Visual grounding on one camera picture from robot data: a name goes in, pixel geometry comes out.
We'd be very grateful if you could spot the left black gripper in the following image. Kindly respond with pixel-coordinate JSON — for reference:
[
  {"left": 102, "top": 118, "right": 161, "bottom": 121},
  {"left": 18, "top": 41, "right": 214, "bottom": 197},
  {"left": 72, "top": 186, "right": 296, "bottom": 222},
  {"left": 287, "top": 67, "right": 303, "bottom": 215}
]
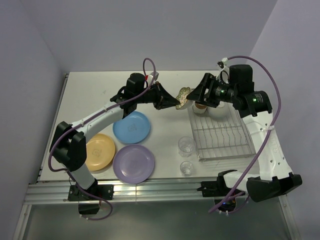
[{"left": 135, "top": 81, "right": 180, "bottom": 111}]

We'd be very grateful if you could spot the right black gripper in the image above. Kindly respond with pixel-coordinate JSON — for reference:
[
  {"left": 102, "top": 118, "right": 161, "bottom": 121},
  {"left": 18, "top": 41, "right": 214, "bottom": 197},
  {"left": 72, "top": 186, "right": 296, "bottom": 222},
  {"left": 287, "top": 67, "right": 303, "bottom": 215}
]
[{"left": 185, "top": 72, "right": 237, "bottom": 108}]

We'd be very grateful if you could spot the flower patterned small dish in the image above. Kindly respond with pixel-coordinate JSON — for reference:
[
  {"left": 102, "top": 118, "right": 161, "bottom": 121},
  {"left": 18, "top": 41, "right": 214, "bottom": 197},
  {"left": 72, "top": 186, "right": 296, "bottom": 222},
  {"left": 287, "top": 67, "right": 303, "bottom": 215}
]
[{"left": 175, "top": 87, "right": 192, "bottom": 110}]

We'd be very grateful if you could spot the brown white ceramic cup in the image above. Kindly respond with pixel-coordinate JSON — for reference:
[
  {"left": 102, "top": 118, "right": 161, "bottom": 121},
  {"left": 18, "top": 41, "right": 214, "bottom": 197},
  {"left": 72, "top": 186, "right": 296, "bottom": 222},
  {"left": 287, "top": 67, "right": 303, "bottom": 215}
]
[{"left": 192, "top": 102, "right": 208, "bottom": 115}]

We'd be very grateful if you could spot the white ceramic bowl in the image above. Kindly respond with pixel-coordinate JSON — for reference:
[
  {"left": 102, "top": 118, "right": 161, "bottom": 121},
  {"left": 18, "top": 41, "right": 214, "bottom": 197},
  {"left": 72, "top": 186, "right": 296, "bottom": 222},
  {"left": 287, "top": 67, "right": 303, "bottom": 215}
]
[{"left": 206, "top": 102, "right": 229, "bottom": 120}]

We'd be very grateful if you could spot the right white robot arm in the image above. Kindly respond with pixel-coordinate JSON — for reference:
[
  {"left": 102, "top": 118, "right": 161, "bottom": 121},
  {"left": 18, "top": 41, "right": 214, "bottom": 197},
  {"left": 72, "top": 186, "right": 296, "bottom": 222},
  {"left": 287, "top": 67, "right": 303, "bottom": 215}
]
[{"left": 186, "top": 64, "right": 303, "bottom": 203}]

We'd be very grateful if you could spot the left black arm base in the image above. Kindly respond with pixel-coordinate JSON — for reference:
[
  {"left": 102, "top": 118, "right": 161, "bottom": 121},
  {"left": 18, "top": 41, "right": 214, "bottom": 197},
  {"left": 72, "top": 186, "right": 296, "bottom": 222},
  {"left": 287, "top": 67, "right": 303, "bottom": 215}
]
[{"left": 67, "top": 184, "right": 114, "bottom": 221}]

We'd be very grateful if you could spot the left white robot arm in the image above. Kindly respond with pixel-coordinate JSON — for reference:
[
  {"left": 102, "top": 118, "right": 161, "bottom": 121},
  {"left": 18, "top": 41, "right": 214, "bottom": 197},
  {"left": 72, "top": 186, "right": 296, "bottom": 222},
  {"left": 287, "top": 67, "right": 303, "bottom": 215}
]
[{"left": 48, "top": 71, "right": 180, "bottom": 200}]

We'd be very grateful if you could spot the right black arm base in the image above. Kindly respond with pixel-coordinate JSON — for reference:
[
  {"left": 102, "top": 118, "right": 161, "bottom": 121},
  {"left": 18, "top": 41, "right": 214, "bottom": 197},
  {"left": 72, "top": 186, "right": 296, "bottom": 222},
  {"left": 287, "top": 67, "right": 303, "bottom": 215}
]
[{"left": 196, "top": 180, "right": 237, "bottom": 213}]

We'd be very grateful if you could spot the blue plastic plate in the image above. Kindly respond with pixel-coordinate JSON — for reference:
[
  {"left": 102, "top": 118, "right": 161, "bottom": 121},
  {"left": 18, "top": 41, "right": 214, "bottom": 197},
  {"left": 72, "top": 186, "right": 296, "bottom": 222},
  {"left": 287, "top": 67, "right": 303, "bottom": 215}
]
[{"left": 112, "top": 111, "right": 151, "bottom": 144}]

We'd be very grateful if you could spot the large clear glass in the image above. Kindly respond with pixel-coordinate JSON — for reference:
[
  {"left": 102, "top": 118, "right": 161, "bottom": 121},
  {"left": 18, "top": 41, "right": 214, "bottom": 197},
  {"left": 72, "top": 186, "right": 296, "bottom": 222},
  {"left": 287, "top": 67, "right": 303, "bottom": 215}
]
[{"left": 178, "top": 136, "right": 196, "bottom": 157}]

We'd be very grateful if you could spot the small clear glass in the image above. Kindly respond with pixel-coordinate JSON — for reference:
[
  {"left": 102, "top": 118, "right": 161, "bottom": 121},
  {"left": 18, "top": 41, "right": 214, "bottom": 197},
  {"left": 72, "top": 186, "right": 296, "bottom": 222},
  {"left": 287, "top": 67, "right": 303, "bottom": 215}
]
[{"left": 180, "top": 161, "right": 194, "bottom": 177}]

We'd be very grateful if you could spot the purple plastic plate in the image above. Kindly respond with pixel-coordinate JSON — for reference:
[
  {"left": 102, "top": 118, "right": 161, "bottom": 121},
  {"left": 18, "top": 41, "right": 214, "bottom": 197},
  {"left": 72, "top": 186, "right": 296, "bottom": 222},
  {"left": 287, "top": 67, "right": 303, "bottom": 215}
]
[{"left": 112, "top": 144, "right": 155, "bottom": 184}]

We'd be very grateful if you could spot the orange plastic plate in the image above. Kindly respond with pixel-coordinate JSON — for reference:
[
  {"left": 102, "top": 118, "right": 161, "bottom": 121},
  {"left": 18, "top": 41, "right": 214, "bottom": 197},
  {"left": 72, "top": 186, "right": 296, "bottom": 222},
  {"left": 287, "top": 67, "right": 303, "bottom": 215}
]
[{"left": 85, "top": 133, "right": 116, "bottom": 172}]

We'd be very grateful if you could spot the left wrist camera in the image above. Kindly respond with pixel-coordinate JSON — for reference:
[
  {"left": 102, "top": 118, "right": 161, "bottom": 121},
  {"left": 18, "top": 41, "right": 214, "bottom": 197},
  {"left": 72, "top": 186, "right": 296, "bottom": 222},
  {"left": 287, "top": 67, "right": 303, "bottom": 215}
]
[{"left": 145, "top": 71, "right": 159, "bottom": 83}]

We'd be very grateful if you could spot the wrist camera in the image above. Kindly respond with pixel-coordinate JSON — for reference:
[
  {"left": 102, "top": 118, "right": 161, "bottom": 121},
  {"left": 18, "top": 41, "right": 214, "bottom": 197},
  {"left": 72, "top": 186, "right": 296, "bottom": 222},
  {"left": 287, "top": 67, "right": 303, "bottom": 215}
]
[
  {"left": 217, "top": 57, "right": 230, "bottom": 83},
  {"left": 145, "top": 71, "right": 159, "bottom": 83}
]

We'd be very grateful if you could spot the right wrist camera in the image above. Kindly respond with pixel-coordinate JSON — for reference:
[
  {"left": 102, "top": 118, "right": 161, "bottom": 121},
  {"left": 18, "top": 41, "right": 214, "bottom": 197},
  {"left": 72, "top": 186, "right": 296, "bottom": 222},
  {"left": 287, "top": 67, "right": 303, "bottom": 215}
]
[{"left": 217, "top": 57, "right": 230, "bottom": 83}]

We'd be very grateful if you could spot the metal wire dish rack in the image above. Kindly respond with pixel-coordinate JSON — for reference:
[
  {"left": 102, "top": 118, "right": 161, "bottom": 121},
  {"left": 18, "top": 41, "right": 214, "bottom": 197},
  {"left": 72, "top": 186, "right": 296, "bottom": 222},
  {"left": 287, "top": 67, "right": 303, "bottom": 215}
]
[{"left": 187, "top": 103, "right": 256, "bottom": 161}]

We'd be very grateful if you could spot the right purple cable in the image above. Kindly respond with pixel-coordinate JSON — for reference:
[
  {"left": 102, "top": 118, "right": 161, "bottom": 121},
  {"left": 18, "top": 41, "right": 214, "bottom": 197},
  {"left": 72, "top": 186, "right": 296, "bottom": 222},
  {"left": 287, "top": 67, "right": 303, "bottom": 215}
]
[{"left": 208, "top": 55, "right": 282, "bottom": 214}]

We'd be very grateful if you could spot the purple cable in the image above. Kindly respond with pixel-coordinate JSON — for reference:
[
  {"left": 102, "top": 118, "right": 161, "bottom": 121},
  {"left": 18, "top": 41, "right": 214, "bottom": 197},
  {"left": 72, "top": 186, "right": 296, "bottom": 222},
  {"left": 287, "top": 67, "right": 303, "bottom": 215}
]
[
  {"left": 47, "top": 57, "right": 156, "bottom": 173},
  {"left": 208, "top": 55, "right": 282, "bottom": 214}
]

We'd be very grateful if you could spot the aluminium mounting rail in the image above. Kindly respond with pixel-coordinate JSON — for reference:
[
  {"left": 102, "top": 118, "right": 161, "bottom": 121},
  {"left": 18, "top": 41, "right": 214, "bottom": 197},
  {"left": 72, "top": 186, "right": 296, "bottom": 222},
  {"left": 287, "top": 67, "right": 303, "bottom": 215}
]
[{"left": 23, "top": 176, "right": 287, "bottom": 206}]

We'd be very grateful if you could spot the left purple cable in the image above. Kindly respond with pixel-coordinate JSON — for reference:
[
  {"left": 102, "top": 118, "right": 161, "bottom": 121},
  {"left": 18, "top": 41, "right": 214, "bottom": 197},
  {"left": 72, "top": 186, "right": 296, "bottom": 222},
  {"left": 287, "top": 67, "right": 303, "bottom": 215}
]
[{"left": 47, "top": 57, "right": 156, "bottom": 173}]

